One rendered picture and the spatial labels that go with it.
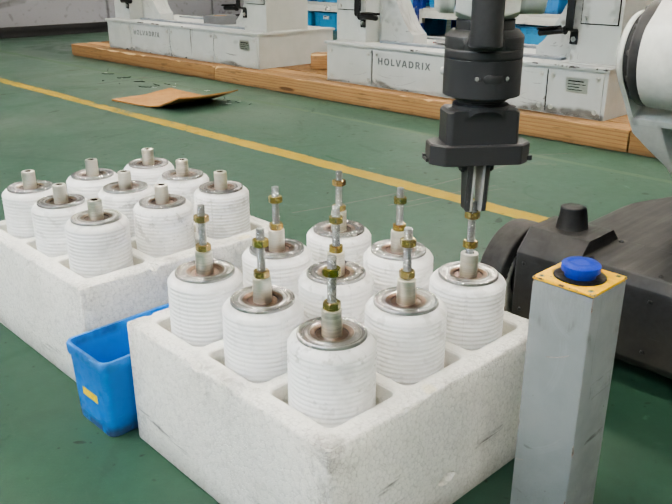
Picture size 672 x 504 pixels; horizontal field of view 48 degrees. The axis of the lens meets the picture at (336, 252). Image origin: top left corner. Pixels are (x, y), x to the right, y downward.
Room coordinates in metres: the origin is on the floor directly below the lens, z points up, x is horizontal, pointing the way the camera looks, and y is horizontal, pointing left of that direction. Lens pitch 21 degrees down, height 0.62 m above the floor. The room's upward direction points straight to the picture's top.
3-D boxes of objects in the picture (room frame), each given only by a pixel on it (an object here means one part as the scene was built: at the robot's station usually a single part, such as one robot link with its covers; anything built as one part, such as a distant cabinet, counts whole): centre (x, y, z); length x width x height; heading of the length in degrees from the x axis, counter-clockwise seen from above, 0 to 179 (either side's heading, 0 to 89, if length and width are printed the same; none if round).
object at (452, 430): (0.88, 0.00, 0.09); 0.39 x 0.39 x 0.18; 44
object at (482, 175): (0.88, -0.18, 0.37); 0.03 x 0.02 x 0.06; 7
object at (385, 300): (0.80, -0.08, 0.25); 0.08 x 0.08 x 0.01
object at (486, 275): (0.88, -0.17, 0.25); 0.08 x 0.08 x 0.01
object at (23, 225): (1.27, 0.53, 0.16); 0.10 x 0.10 x 0.18
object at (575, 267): (0.72, -0.25, 0.32); 0.04 x 0.04 x 0.02
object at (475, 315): (0.88, -0.17, 0.16); 0.10 x 0.10 x 0.18
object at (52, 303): (1.27, 0.37, 0.09); 0.39 x 0.39 x 0.18; 44
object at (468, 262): (0.88, -0.17, 0.26); 0.02 x 0.02 x 0.03
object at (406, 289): (0.80, -0.08, 0.26); 0.02 x 0.02 x 0.03
